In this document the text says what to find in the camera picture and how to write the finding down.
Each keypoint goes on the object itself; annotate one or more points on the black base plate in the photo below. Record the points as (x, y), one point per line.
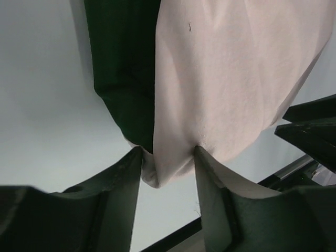
(190, 236)

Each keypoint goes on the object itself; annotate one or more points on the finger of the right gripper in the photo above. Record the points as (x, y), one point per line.
(313, 110)
(315, 138)

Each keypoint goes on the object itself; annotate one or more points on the cream and green t-shirt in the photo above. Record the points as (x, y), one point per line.
(179, 74)

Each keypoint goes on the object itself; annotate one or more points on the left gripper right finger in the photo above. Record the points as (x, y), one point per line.
(240, 215)

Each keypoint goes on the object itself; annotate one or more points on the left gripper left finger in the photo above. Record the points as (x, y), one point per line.
(94, 215)

